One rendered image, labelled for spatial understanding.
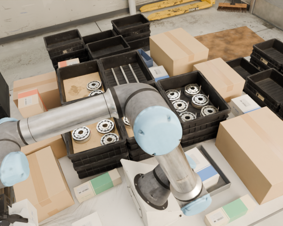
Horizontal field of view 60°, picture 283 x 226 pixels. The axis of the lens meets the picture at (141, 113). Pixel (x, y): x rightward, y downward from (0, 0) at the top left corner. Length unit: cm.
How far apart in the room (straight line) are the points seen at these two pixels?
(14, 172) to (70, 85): 124
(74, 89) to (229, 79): 106
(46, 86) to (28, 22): 280
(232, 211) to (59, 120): 89
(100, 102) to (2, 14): 390
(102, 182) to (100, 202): 10
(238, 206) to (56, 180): 87
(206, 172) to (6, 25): 393
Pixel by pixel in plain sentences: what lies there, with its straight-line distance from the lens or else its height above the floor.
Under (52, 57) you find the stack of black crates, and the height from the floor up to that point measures 49.
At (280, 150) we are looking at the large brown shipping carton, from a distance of 136.
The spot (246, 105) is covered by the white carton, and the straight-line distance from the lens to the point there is 169.
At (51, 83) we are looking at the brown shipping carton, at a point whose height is 86.
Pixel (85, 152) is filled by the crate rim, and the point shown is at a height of 93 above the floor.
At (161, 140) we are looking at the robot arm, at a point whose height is 143.
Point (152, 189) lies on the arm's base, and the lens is 106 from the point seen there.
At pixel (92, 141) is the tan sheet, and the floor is 83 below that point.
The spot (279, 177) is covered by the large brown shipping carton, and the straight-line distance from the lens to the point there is 127.
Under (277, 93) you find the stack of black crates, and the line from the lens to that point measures 252.
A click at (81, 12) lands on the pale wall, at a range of 460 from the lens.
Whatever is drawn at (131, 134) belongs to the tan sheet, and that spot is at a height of 83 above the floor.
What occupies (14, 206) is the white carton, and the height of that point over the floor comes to 114.
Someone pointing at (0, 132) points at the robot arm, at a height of 143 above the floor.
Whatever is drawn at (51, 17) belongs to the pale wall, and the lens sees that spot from 456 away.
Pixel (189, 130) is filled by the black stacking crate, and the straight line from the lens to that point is 140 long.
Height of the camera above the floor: 191
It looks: 46 degrees down
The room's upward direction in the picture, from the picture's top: 6 degrees counter-clockwise
